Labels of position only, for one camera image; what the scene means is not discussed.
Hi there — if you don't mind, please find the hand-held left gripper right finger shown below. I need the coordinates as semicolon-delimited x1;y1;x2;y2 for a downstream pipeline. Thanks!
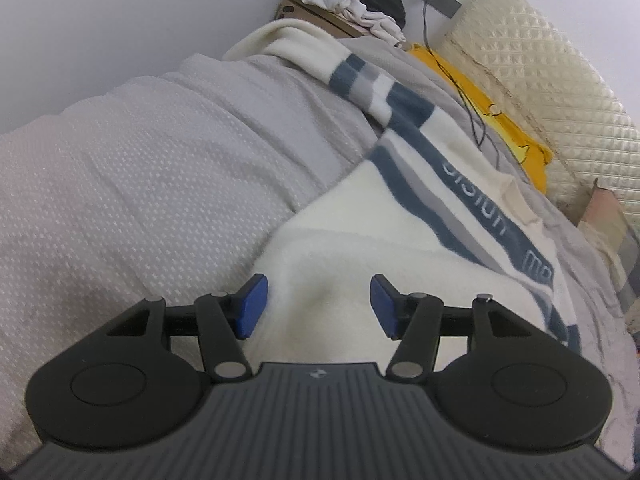
369;273;538;381

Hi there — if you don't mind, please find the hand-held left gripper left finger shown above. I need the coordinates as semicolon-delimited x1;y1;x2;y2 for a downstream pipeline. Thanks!
105;273;269;382

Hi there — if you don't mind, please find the white striped sweater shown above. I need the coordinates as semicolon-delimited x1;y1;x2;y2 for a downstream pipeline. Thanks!
222;20;581;361

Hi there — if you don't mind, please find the grey bed sheet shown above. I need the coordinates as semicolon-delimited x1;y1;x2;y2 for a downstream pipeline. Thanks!
0;35;640;461

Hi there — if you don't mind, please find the yellow pillow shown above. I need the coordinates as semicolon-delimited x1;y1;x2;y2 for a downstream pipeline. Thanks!
407;44;555;195

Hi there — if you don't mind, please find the plaid pillow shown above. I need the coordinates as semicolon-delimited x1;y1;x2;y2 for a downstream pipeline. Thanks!
577;177;640;321

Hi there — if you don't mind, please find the cream quilted headboard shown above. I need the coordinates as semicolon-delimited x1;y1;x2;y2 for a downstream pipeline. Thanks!
437;0;640;226

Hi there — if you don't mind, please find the cardboard box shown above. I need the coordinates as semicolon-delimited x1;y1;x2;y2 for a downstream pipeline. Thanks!
276;0;363;40

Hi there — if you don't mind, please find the thin black cable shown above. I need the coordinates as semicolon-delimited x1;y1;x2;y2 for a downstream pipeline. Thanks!
422;0;506;171

